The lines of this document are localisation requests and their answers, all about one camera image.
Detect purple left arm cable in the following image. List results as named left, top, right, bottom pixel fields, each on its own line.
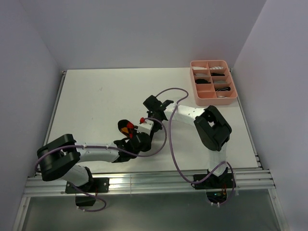
left=35, top=116, right=168, bottom=212

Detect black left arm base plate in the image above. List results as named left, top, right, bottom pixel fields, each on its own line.
left=65, top=177, right=110, bottom=194

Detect white rolled sock in tray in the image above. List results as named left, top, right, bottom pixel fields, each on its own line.
left=192, top=66, right=208, bottom=71

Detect grey rolled sock in tray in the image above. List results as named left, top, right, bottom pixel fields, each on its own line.
left=213, top=80, right=228, bottom=84

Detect black orange argyle sock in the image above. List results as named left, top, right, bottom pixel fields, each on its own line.
left=117, top=119, right=138, bottom=139

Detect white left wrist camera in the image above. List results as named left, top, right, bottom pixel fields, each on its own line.
left=137, top=117, right=154, bottom=135

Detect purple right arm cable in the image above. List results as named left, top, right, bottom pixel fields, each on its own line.
left=155, top=88, right=238, bottom=207

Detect black white-striped sock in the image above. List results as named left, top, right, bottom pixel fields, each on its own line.
left=215, top=87, right=231, bottom=91

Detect pink compartment organizer tray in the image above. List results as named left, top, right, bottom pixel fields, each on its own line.
left=190, top=60, right=238, bottom=106

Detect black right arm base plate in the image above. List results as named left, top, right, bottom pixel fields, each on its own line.
left=191, top=172, right=236, bottom=190

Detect striped white sock in tray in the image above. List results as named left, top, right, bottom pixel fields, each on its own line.
left=209, top=65, right=224, bottom=70

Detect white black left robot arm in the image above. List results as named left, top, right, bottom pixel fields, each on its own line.
left=35, top=132, right=152, bottom=192

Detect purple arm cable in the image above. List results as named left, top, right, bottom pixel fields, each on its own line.
left=35, top=116, right=168, bottom=212
left=155, top=88, right=238, bottom=207

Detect black rolled sock in tray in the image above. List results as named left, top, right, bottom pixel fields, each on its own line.
left=195, top=78, right=211, bottom=84

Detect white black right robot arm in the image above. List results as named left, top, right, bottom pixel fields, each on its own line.
left=143, top=95, right=232, bottom=188

